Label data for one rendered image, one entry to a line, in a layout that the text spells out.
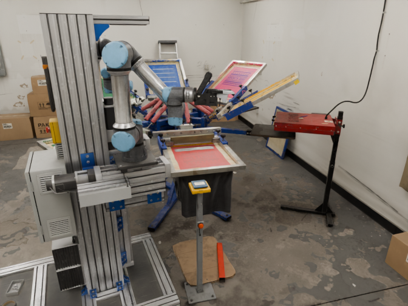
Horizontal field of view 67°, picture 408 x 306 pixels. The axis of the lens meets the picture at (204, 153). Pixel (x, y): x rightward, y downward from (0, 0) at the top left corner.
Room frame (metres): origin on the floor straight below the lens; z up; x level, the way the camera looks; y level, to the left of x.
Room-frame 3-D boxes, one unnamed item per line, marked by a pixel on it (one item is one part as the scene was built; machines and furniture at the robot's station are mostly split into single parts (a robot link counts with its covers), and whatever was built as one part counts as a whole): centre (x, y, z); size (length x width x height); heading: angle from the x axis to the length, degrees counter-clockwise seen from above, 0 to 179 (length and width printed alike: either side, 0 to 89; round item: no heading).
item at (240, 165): (2.49, 0.05, 0.97); 0.79 x 0.58 x 0.04; 14
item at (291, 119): (3.12, -1.05, 1.06); 0.61 x 0.46 x 0.12; 74
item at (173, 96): (1.54, 0.15, 1.65); 0.11 x 0.08 x 0.09; 88
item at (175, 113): (1.55, 0.15, 1.56); 0.11 x 0.08 x 0.11; 178
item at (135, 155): (1.68, 0.41, 1.31); 0.15 x 0.15 x 0.10
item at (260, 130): (3.33, -0.33, 0.91); 1.34 x 0.40 x 0.08; 74
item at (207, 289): (1.91, 0.03, 0.48); 0.22 x 0.22 x 0.96; 14
